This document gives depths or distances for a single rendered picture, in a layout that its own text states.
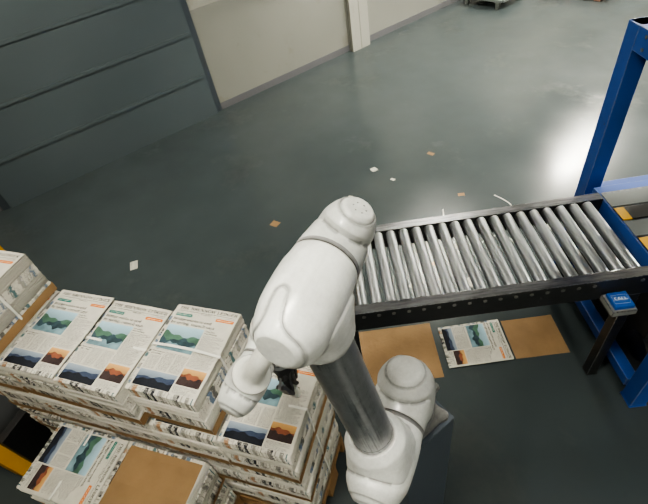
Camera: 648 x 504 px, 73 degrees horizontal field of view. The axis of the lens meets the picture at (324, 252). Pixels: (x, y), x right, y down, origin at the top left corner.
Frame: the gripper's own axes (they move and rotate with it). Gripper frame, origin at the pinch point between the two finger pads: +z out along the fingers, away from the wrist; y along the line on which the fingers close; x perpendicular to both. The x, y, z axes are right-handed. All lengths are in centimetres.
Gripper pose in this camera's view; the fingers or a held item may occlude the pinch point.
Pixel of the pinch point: (294, 390)
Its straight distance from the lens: 159.5
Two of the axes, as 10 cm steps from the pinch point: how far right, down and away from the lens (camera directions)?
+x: 9.5, 0.9, -3.0
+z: 1.6, 7.0, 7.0
